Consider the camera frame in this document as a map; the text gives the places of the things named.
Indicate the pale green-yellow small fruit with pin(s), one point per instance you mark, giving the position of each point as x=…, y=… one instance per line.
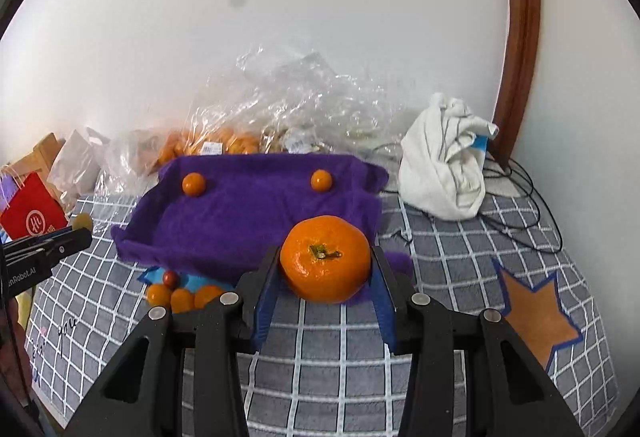
x=82, y=221

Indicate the white grey-striped cloth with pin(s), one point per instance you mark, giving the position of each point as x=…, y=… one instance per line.
x=443, y=154

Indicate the small orange with stem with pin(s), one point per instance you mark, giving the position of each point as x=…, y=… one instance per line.
x=321, y=181

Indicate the red paper bag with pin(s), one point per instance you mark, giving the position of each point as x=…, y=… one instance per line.
x=32, y=211

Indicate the small red tomato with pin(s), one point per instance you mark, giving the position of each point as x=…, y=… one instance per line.
x=171, y=280

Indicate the white plastic bag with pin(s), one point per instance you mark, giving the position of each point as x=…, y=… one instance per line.
x=75, y=168

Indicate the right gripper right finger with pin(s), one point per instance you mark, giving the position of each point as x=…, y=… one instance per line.
x=508, y=393

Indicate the clear plastic bag of oranges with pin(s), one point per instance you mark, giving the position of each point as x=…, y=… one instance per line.
x=273, y=100

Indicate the purple towel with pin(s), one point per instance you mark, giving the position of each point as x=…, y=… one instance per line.
x=250, y=204

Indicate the grey white checked tablecloth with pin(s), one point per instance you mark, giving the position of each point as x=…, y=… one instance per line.
x=324, y=370

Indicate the orange star patch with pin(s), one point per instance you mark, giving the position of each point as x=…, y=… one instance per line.
x=537, y=314

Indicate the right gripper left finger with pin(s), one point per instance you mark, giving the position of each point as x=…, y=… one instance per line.
x=139, y=392

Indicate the brown wooden door frame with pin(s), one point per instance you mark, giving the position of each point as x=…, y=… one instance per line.
x=517, y=75

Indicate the large ribbed mandarin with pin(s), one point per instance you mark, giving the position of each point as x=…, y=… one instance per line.
x=325, y=259

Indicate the small orange by blue star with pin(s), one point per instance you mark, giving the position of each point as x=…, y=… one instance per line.
x=158, y=295

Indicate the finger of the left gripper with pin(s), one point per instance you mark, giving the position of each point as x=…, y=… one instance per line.
x=30, y=260

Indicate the oval kumquat orange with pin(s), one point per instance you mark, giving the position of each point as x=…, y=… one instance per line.
x=182, y=301

